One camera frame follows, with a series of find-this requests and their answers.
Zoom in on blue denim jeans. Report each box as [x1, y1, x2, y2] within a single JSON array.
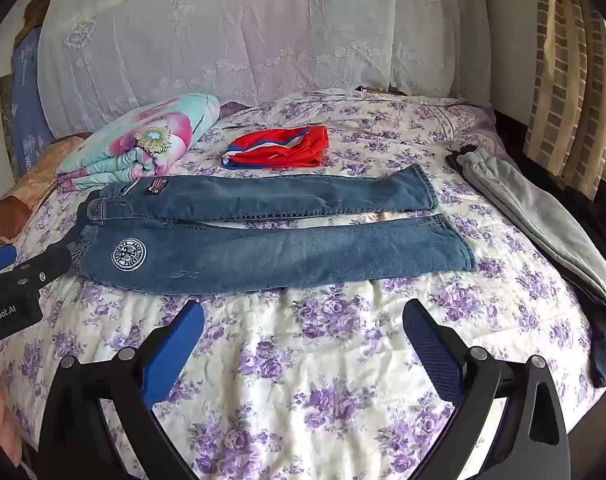
[[63, 165, 477, 295]]

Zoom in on brown pillow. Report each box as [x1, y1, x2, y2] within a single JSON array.
[[0, 132, 90, 245]]

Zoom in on blue patterned pillow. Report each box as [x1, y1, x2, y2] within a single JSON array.
[[11, 27, 54, 176]]

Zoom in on floral folded quilt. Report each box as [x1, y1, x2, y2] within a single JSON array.
[[56, 93, 221, 191]]

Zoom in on purple floral bed sheet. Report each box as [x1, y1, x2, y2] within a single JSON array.
[[0, 88, 606, 480]]

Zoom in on white lace headboard cover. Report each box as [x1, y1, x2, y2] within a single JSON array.
[[38, 0, 491, 136]]

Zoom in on grey sweatpants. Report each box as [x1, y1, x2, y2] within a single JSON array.
[[453, 146, 606, 304]]

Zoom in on red folded garment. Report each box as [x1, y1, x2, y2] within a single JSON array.
[[221, 126, 329, 169]]

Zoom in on beige checked curtain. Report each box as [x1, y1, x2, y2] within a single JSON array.
[[524, 0, 606, 200]]

